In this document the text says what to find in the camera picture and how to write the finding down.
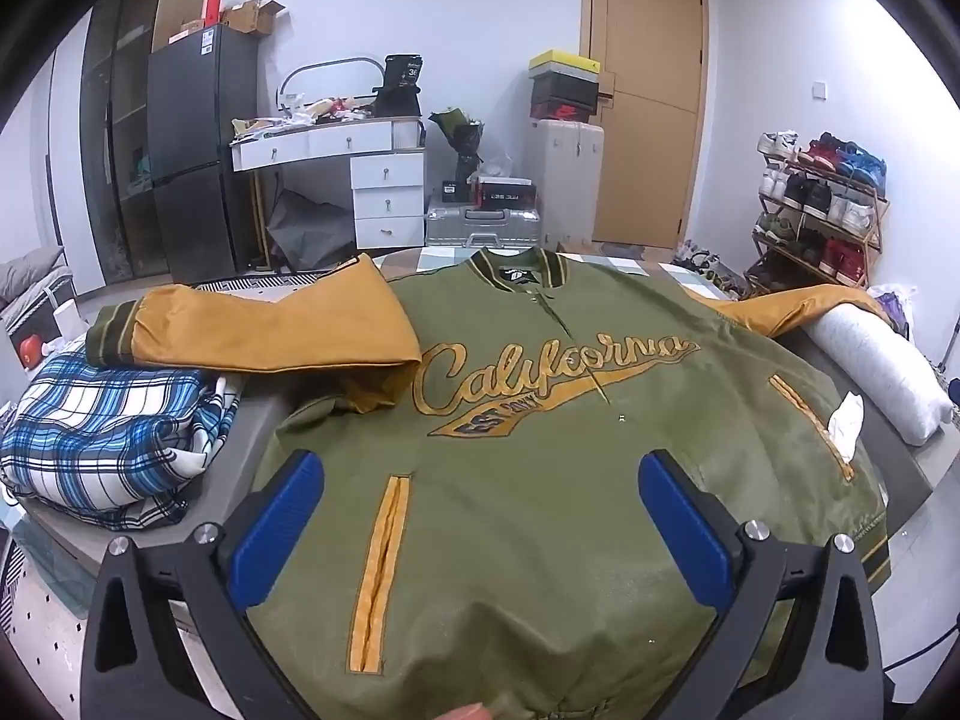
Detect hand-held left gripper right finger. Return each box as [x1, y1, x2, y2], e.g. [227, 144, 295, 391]
[637, 448, 897, 720]

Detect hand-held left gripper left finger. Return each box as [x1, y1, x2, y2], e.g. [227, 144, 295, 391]
[79, 448, 326, 720]

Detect green varsity jacket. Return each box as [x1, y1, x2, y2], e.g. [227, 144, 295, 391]
[85, 246, 893, 720]

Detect white crumpled tissue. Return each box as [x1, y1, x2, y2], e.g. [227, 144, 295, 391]
[827, 392, 866, 464]

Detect blue plaid cloth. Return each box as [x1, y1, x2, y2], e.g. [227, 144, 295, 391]
[0, 352, 245, 533]

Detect white speckled pillow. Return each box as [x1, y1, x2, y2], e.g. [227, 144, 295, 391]
[806, 304, 955, 445]

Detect grey cloth bag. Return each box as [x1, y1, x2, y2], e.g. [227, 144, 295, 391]
[266, 187, 357, 271]

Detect purple plastic bag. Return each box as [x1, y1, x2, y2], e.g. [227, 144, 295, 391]
[870, 285, 917, 338]

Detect grey pillow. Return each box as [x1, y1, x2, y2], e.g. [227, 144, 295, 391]
[0, 246, 76, 316]

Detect silver hard case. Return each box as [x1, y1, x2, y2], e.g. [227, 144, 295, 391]
[426, 202, 542, 248]

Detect wooden shoe rack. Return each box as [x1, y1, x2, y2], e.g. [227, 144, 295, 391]
[746, 131, 890, 293]

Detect white dressing table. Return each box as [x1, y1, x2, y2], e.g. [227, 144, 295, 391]
[229, 116, 428, 250]

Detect rows of sneakers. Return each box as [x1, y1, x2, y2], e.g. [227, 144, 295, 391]
[756, 131, 888, 278]

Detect white cabinet by door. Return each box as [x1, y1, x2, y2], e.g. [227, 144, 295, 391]
[523, 118, 605, 248]

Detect black box with red stripe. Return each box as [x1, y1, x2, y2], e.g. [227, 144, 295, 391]
[469, 176, 539, 212]

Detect black refrigerator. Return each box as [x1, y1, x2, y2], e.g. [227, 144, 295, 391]
[146, 24, 260, 284]

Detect dark glass cabinet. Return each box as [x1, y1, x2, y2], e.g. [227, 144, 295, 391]
[79, 0, 177, 301]

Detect black wrapped bouquet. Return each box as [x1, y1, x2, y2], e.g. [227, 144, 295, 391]
[427, 106, 488, 200]

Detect red and black shoe box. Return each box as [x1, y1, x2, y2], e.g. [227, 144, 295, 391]
[530, 97, 601, 122]

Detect wooden door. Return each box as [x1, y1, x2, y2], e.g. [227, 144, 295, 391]
[579, 0, 710, 250]

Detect yellow lid shoe box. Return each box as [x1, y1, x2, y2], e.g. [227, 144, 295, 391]
[529, 50, 603, 77]

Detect small open cardboard boxes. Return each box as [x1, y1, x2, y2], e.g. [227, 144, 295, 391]
[217, 0, 286, 35]

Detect curved metal frame mirror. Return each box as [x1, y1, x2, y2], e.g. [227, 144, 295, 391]
[277, 56, 383, 117]

